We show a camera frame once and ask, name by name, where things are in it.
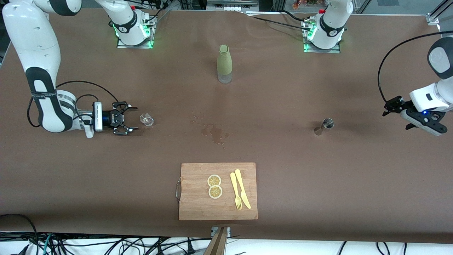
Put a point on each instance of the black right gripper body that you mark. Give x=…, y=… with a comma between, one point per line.
x=109, y=118

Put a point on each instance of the clear glass shaker cup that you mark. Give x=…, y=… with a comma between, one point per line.
x=146, y=119

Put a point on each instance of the steel measuring cup jigger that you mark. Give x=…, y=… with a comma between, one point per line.
x=328, y=124

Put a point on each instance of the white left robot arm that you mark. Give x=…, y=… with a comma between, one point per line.
x=331, y=24

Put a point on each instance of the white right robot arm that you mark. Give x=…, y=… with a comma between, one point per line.
x=32, y=39

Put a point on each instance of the spilled liquid puddle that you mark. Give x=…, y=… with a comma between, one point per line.
x=214, y=131

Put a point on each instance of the lemon slice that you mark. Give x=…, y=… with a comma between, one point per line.
x=215, y=192
x=214, y=180

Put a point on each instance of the wooden cutting board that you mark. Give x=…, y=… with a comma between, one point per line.
x=198, y=207

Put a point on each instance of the green sleeved glass bottle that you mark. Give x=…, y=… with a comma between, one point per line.
x=224, y=60

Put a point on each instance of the yellow plastic fork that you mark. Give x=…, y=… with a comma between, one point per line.
x=234, y=187

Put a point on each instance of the yellow plastic knife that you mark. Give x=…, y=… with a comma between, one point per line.
x=242, y=191

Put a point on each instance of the grey power strip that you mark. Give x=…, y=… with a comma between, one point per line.
x=231, y=7

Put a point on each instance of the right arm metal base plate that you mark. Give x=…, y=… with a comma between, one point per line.
x=134, y=46

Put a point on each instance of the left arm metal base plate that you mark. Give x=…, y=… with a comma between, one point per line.
x=322, y=50

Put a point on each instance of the aluminium frame corner bracket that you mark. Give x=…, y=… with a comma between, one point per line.
x=432, y=19

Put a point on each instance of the metal post bracket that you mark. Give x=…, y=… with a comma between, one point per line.
x=227, y=231

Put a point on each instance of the tall upright post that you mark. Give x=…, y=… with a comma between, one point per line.
x=216, y=244

